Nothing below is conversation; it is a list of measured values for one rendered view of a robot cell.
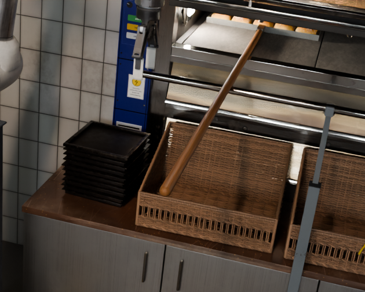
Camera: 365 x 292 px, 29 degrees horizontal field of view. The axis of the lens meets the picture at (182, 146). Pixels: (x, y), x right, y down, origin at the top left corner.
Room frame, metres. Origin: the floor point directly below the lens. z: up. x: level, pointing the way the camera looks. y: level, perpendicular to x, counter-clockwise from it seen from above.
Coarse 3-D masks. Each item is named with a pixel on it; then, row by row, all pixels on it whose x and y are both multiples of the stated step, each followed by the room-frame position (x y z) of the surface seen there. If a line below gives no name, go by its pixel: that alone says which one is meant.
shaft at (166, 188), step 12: (252, 48) 2.96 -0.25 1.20; (240, 60) 2.74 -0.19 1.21; (228, 84) 2.43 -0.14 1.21; (216, 96) 2.31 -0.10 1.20; (216, 108) 2.19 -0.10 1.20; (204, 120) 2.06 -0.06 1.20; (204, 132) 1.99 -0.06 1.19; (192, 144) 1.87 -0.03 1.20; (180, 156) 1.78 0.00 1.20; (180, 168) 1.71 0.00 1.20; (168, 180) 1.63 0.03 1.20; (168, 192) 1.58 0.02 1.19
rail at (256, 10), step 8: (184, 0) 2.77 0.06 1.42; (192, 0) 2.76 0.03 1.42; (200, 0) 2.76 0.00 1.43; (208, 0) 2.76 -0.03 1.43; (232, 8) 2.73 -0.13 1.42; (240, 8) 2.73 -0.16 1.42; (248, 8) 2.72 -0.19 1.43; (256, 8) 2.72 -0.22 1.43; (280, 16) 2.69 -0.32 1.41; (288, 16) 2.69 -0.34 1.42; (296, 16) 2.68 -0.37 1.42; (304, 16) 2.68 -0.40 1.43; (328, 24) 2.66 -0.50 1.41; (336, 24) 2.65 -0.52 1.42; (344, 24) 2.65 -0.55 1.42; (352, 24) 2.64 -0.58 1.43
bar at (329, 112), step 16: (160, 80) 2.55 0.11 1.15; (176, 80) 2.53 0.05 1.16; (192, 80) 2.53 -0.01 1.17; (256, 96) 2.47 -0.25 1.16; (272, 96) 2.47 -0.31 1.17; (336, 112) 2.42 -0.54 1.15; (352, 112) 2.41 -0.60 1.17; (320, 144) 2.33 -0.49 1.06; (320, 160) 2.29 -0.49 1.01; (304, 208) 2.20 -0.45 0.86; (304, 224) 2.20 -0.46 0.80; (304, 240) 2.20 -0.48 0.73; (304, 256) 2.20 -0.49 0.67; (288, 288) 2.20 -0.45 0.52
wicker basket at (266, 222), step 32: (192, 128) 2.85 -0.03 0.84; (160, 160) 2.74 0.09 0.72; (192, 160) 2.81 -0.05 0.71; (224, 160) 2.80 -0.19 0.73; (256, 160) 2.78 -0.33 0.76; (288, 160) 2.67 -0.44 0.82; (192, 192) 2.73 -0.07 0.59; (224, 192) 2.76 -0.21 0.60; (256, 192) 2.75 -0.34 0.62; (160, 224) 2.41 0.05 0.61; (192, 224) 2.39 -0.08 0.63; (224, 224) 2.50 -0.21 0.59; (256, 224) 2.34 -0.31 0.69
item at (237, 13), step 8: (176, 0) 2.78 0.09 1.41; (192, 8) 2.76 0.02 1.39; (200, 8) 2.75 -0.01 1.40; (208, 8) 2.75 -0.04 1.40; (216, 8) 2.74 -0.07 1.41; (224, 8) 2.74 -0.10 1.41; (240, 16) 2.72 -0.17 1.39; (248, 16) 2.72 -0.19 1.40; (256, 16) 2.71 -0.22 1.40; (264, 16) 2.70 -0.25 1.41; (272, 16) 2.70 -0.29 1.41; (288, 24) 2.68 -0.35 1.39; (296, 24) 2.68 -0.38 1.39; (304, 24) 2.67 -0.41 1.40; (312, 24) 2.67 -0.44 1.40; (320, 24) 2.66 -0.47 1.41; (336, 32) 2.65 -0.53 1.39; (344, 32) 2.64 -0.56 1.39; (352, 32) 2.64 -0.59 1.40; (360, 32) 2.63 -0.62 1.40
